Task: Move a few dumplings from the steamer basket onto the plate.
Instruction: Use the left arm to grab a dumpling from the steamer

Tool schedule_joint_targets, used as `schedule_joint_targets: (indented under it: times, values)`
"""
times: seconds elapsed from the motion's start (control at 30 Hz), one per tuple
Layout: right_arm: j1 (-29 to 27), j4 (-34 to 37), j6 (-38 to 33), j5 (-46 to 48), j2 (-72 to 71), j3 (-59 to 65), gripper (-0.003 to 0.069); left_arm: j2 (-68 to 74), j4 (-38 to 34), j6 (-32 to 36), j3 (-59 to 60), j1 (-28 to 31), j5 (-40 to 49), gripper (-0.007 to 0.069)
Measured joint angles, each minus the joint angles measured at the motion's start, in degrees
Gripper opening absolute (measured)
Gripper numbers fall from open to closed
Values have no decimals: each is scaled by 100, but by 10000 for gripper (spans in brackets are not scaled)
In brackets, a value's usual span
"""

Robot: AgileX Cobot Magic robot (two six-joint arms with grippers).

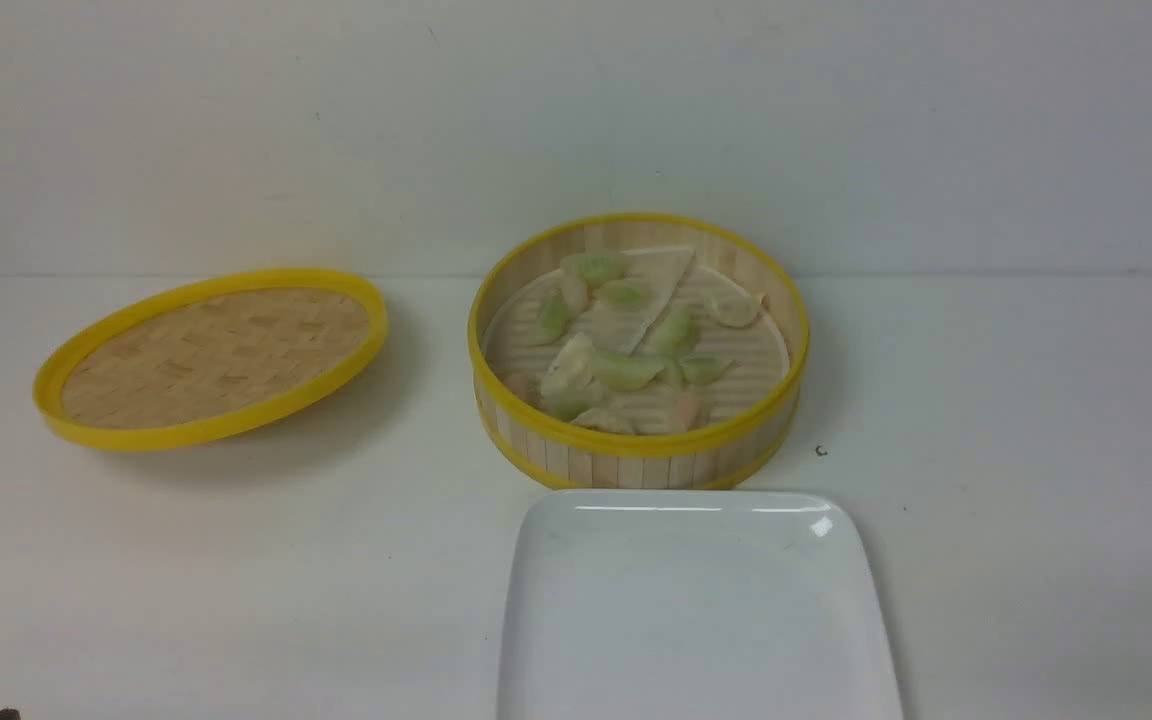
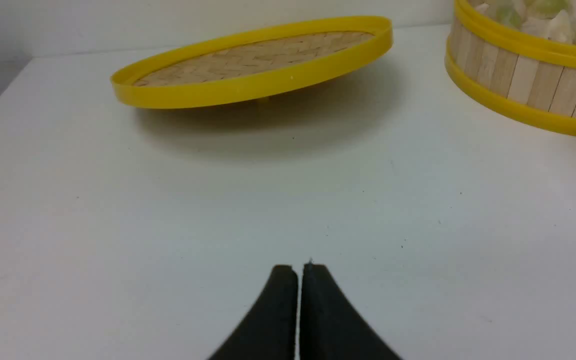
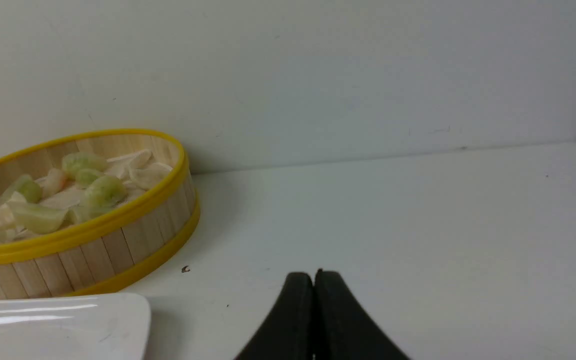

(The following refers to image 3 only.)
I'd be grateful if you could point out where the pink shrimp dumpling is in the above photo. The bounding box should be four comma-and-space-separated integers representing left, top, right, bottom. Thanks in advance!
42, 168, 69, 199

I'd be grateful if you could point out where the white dumpling rear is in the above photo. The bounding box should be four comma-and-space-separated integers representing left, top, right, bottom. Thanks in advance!
127, 162, 172, 191

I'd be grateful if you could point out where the green dumpling left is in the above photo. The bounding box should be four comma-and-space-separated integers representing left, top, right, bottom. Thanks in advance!
0, 174, 42, 205

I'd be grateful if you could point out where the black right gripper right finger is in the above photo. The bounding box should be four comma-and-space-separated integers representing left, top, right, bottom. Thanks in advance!
314, 269, 409, 360

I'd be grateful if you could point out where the white square plate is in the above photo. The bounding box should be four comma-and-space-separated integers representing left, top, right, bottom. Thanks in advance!
0, 292, 152, 360

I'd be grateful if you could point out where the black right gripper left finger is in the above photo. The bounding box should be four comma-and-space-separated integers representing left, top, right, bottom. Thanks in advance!
236, 272, 314, 360

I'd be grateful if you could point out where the green dumpling front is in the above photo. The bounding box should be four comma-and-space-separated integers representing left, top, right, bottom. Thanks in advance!
7, 202, 69, 234

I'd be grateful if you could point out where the yellow rimmed bamboo steamer basket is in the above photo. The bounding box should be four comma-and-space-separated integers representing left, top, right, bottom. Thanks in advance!
0, 129, 201, 300

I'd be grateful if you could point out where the green dumpling rear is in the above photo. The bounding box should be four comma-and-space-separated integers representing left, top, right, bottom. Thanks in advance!
61, 152, 108, 179

